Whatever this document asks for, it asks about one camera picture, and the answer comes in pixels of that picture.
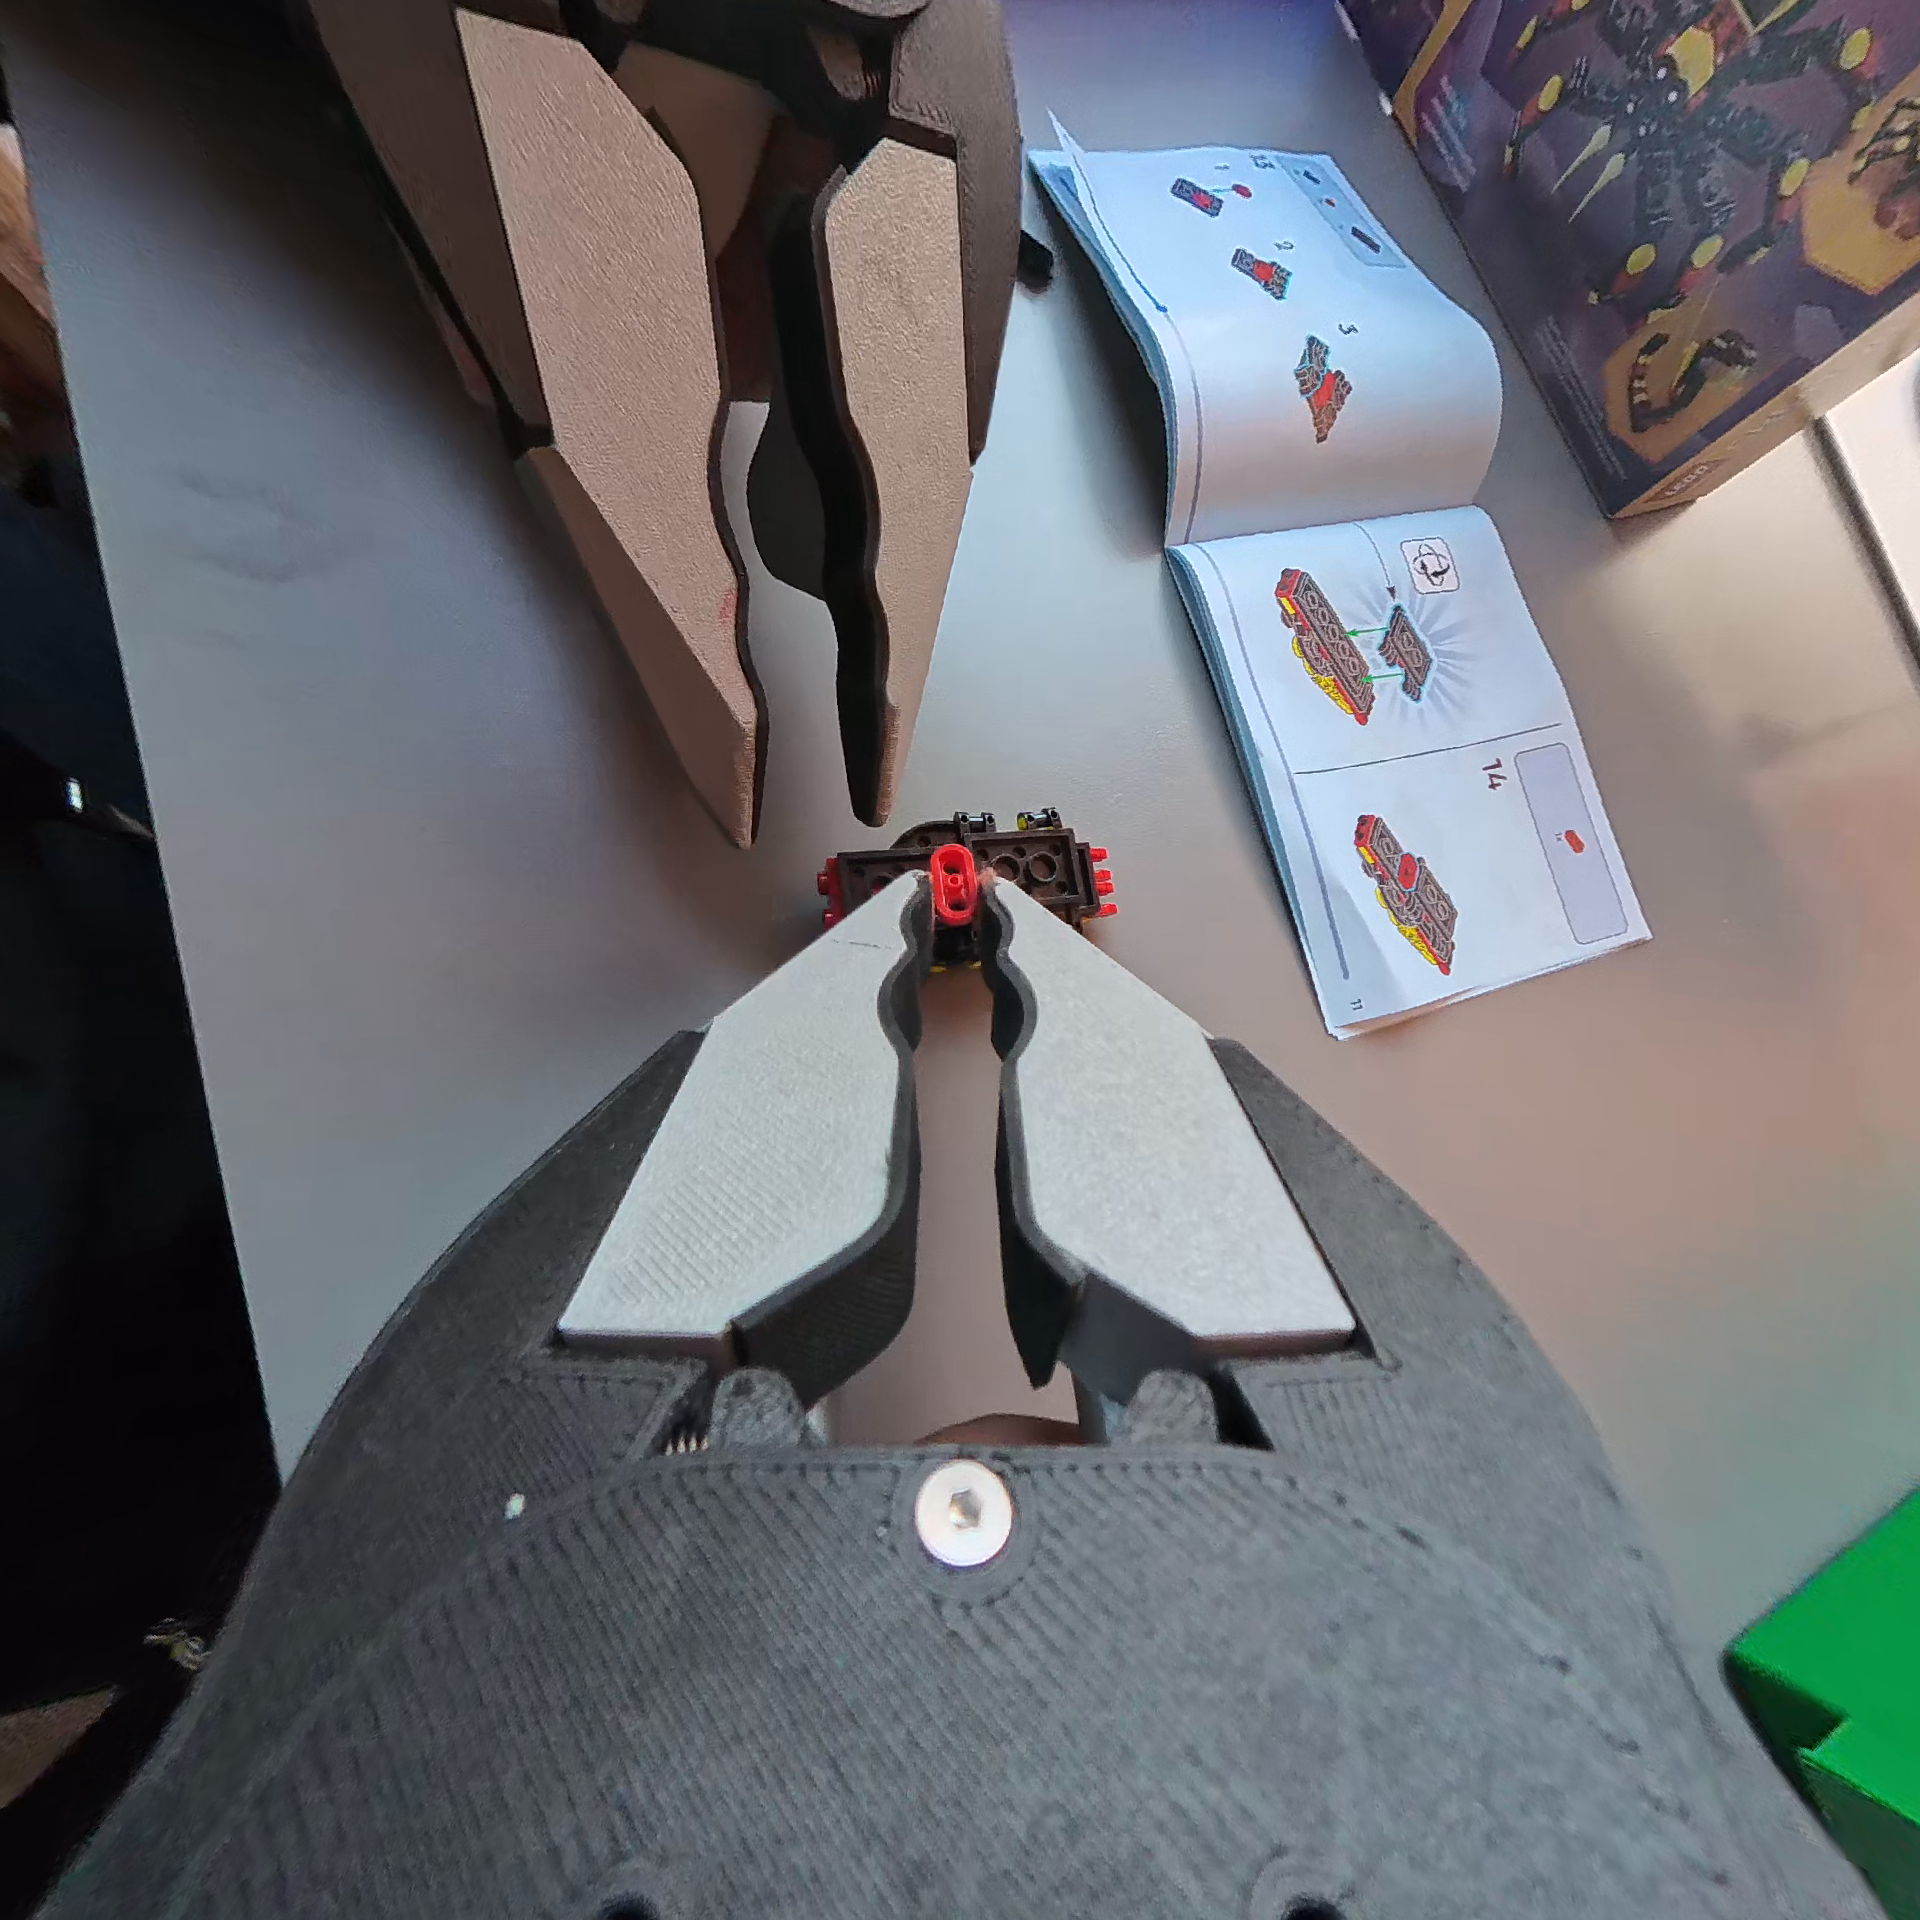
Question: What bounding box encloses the black red lego assembly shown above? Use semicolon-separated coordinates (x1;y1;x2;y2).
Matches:
816;807;1127;981

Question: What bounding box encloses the white rounded flat object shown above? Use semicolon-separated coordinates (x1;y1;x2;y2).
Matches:
1814;346;1920;682

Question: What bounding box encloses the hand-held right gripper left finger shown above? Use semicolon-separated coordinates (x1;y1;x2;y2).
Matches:
555;866;932;1407

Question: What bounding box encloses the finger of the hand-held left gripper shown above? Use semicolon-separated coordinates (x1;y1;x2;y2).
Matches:
455;7;778;853
745;132;977;830

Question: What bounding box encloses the green plastic bin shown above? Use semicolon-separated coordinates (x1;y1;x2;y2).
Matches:
1727;1530;1920;1920

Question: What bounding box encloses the person's dark clothing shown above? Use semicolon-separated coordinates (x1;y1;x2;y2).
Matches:
0;434;288;1772

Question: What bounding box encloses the lego instruction booklet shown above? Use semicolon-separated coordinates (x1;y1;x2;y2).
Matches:
1024;107;1655;1040

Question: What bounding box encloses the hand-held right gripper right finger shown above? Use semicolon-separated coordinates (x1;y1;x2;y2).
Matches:
977;872;1364;1426

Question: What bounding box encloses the purple lego set box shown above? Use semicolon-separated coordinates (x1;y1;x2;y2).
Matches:
1336;0;1920;522

